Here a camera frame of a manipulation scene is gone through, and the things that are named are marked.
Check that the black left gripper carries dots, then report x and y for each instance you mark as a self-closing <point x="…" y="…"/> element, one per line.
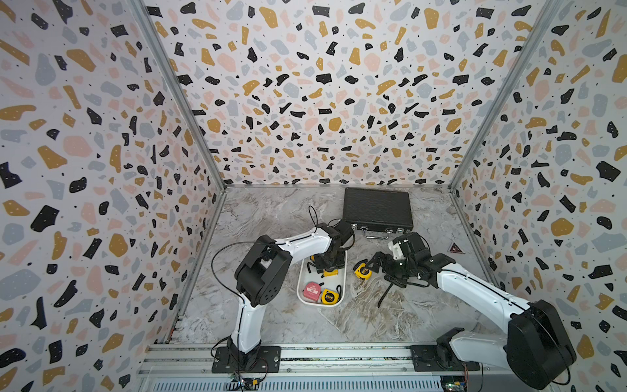
<point x="340" y="263"/>

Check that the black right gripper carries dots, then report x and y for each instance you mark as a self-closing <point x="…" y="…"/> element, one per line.
<point x="387" y="259"/>

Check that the yellow deli 3m tape measure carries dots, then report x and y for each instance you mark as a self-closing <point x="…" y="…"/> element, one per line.
<point x="332" y="272"/>

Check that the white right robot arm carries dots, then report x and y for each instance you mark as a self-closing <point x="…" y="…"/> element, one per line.
<point x="532" y="341"/>

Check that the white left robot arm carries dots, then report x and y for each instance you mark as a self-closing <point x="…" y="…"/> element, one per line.
<point x="261" y="275"/>

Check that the white plastic storage tray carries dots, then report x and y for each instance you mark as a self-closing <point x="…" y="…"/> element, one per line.
<point x="322" y="288"/>

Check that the pink tape measure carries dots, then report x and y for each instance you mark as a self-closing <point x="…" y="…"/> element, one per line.
<point x="312" y="292"/>

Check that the yellow front 3m tape measure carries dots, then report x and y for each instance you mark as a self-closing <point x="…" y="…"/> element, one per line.
<point x="331" y="297"/>

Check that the black ribbed metal case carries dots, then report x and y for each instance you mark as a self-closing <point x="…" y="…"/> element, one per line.
<point x="380" y="211"/>

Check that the triangular all-in card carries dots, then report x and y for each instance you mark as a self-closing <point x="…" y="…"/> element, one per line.
<point x="454" y="248"/>

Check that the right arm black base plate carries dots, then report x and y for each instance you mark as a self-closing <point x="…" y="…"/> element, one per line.
<point x="426" y="357"/>

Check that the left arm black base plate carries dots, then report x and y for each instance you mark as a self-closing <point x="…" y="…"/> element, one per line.
<point x="262" y="359"/>

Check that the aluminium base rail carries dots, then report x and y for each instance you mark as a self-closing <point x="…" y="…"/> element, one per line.
<point x="304" y="367"/>

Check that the aluminium corner post right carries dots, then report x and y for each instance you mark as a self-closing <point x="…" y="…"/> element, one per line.
<point x="545" y="17"/>

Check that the aluminium corner post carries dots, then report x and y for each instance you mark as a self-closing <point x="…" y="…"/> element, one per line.
<point x="545" y="17"/>
<point x="147" y="28"/>

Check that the aluminium corner post left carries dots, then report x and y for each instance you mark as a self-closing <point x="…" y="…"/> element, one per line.
<point x="147" y="28"/>

